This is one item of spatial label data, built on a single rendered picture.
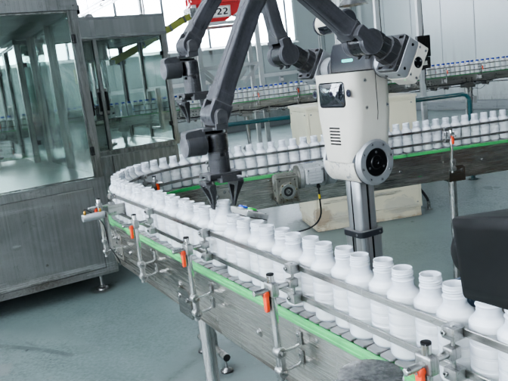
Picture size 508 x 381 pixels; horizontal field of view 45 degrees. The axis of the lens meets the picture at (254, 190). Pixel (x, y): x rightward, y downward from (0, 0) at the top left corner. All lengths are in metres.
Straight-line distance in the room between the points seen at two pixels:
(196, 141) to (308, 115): 4.07
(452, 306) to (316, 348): 0.40
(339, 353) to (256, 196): 2.07
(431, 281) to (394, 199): 4.98
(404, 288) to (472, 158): 2.63
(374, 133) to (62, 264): 3.19
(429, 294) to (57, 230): 3.92
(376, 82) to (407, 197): 4.04
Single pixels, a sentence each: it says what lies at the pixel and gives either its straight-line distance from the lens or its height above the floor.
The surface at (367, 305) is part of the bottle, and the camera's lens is 1.20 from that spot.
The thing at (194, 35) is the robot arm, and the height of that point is 1.67.
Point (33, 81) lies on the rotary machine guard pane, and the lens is 4.68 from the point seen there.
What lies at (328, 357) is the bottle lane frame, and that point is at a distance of 1.30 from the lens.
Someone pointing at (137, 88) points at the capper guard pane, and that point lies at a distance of 6.87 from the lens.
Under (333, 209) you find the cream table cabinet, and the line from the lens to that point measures 5.82.
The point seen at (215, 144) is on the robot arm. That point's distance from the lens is 1.63.
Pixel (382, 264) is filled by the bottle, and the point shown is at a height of 1.16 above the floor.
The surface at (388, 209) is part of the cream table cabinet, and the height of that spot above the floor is 0.11.
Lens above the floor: 1.52
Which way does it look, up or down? 11 degrees down
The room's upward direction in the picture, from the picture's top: 7 degrees counter-clockwise
